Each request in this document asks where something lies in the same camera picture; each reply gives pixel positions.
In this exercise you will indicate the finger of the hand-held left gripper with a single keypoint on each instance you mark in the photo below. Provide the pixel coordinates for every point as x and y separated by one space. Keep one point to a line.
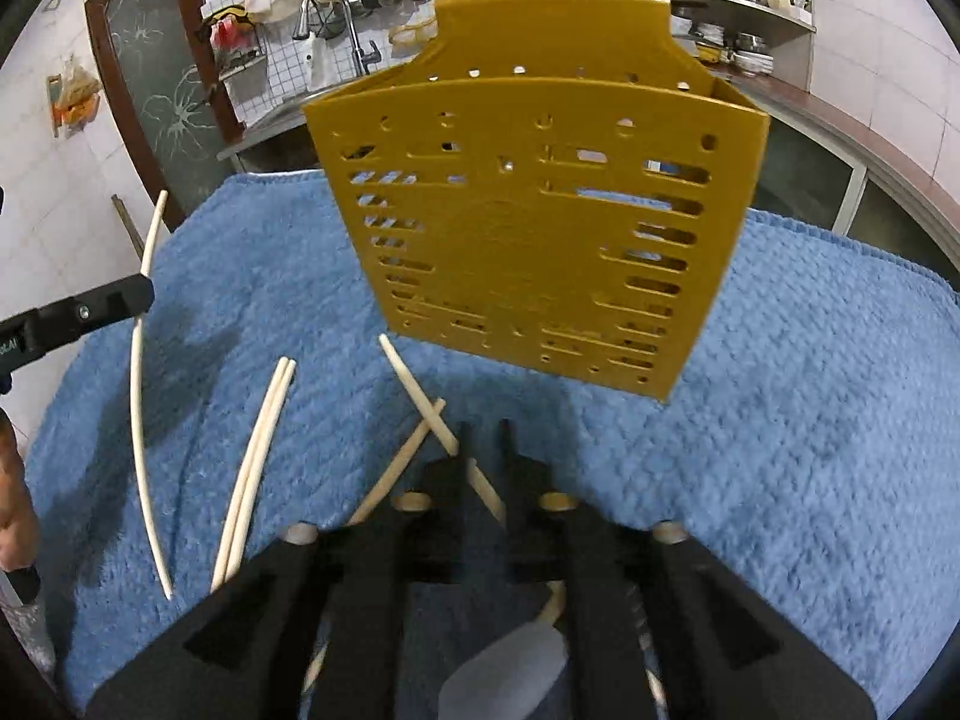
97 307

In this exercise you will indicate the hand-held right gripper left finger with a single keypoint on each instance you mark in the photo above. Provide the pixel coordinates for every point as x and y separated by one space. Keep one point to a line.
448 510

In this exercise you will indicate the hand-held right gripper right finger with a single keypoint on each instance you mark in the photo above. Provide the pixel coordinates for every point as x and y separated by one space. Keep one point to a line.
525 510

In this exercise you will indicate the pale wooden chopstick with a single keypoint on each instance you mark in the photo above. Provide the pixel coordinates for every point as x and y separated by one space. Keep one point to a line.
251 457
137 405
420 397
262 465
401 465

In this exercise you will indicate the white plastic spoon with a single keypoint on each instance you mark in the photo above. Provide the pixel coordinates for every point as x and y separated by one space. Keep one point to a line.
502 667

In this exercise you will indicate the gold plastic utensil holder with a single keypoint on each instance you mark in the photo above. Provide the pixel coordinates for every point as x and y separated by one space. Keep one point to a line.
525 240

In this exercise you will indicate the person's left hand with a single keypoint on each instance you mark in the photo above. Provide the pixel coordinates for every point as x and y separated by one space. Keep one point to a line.
15 510

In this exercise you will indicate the dark door with glass pane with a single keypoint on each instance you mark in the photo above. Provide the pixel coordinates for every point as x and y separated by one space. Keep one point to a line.
157 90

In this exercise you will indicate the blue textured towel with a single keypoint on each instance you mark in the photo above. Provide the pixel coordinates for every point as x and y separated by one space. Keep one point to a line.
750 427

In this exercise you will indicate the red kitchen item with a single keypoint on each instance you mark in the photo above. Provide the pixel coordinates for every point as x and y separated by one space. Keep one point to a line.
232 37

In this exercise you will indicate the steel kitchen faucet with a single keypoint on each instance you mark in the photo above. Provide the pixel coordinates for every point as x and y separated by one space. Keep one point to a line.
352 22

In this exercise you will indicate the stack of plates and bowls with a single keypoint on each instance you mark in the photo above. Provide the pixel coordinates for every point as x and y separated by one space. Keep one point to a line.
742 52

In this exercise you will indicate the white wall shelf unit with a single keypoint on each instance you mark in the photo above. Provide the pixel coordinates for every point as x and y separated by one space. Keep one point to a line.
765 11

